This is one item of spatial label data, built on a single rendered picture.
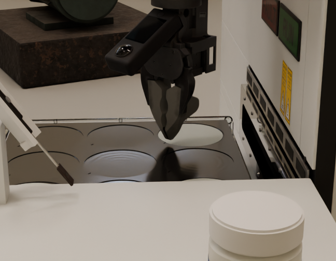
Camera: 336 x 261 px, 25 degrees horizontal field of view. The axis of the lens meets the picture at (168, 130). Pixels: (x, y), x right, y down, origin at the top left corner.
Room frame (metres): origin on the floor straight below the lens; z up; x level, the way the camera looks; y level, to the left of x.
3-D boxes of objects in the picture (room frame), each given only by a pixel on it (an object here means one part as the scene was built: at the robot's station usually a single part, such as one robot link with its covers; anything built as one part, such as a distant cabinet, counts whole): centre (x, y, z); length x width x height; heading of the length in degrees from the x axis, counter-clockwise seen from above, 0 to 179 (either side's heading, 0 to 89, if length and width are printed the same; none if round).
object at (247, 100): (1.00, -0.14, 0.89); 0.44 x 0.02 x 0.10; 3
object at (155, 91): (1.07, 0.00, 0.95); 0.06 x 0.03 x 0.09; 140
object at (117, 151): (0.97, 0.07, 0.90); 0.34 x 0.34 x 0.01; 3
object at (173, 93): (1.05, -0.03, 0.95); 0.06 x 0.03 x 0.09; 140
